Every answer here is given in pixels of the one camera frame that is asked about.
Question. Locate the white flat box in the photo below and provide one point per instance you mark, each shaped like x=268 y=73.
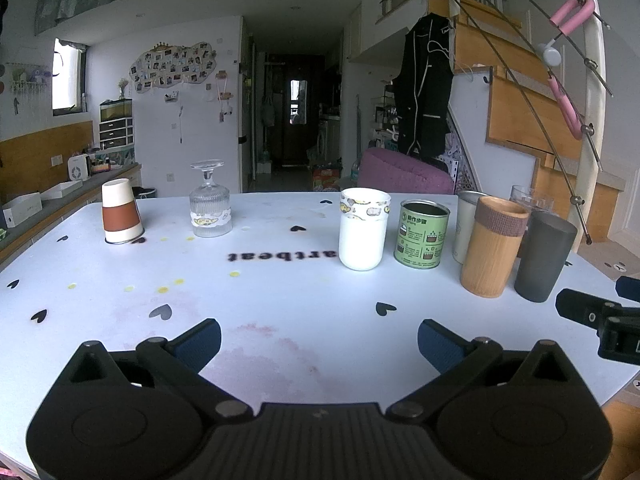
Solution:
x=21 y=209

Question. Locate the cream metal cup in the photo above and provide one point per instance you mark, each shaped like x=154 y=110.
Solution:
x=465 y=230

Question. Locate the green tin can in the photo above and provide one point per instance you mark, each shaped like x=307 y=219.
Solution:
x=421 y=237

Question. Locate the white air purifier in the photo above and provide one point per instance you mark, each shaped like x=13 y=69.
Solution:
x=79 y=167

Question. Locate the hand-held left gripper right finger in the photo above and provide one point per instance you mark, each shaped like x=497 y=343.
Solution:
x=440 y=345

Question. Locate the grey drawer unit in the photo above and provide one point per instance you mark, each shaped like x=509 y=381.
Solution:
x=116 y=134

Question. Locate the photo collage wall board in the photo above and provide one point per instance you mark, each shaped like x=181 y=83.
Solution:
x=172 y=67

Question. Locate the colourful cardboard box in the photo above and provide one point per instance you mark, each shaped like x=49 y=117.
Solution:
x=327 y=175

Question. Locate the bamboo wooden cup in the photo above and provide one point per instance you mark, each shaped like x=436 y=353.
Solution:
x=492 y=260

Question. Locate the black trash bin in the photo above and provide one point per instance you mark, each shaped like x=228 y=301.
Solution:
x=145 y=192

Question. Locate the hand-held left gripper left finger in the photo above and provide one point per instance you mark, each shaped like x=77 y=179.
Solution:
x=199 y=344

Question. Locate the clear drinking glass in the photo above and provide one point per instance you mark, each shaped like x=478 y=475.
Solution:
x=532 y=199

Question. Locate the white open tray box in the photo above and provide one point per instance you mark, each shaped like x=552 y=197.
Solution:
x=62 y=189

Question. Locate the window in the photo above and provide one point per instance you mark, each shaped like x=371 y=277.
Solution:
x=67 y=77

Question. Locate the glass fish tank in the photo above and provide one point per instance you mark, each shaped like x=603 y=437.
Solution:
x=116 y=110

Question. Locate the pink clamp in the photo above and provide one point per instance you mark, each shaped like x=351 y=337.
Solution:
x=567 y=107
x=572 y=12

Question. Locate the ribbed clear glass goblet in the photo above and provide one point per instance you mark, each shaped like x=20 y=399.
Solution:
x=210 y=205

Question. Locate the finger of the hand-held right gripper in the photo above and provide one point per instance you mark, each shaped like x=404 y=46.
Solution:
x=630 y=289
x=580 y=306

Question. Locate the black hanging coat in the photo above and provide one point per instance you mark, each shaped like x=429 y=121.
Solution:
x=422 y=95

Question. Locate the white cup with printed band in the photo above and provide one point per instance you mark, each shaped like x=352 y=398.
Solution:
x=361 y=240

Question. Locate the brown and white paper cup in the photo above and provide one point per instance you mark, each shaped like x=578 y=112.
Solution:
x=120 y=215

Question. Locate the wooden side counter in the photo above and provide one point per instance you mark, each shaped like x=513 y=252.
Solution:
x=45 y=200

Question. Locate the white stair post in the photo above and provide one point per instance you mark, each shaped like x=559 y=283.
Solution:
x=592 y=110

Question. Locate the purple sofa chair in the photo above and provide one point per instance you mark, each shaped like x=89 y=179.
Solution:
x=400 y=175

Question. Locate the dark grey cup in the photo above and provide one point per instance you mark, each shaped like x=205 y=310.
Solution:
x=545 y=260

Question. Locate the dark wooden door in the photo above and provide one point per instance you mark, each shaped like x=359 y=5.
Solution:
x=296 y=110

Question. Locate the wooden staircase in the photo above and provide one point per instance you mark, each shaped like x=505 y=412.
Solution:
x=515 y=90

